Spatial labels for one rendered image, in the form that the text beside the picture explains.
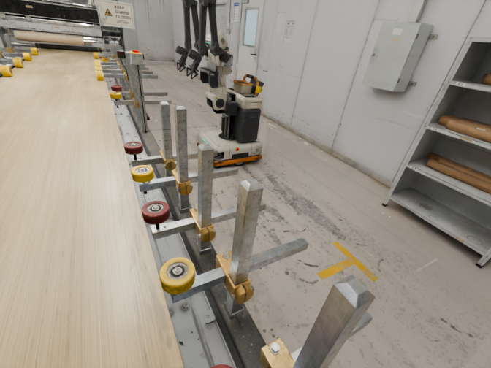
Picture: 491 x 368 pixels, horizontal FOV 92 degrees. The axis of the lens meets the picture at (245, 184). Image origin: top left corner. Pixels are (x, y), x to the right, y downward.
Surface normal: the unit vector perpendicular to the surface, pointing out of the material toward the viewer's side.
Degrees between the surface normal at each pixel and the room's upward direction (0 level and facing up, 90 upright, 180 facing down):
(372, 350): 0
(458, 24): 90
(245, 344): 0
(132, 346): 0
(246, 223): 90
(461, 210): 90
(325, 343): 90
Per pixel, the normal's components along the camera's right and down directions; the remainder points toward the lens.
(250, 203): 0.47, 0.51
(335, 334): -0.87, 0.18
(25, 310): 0.11, -0.84
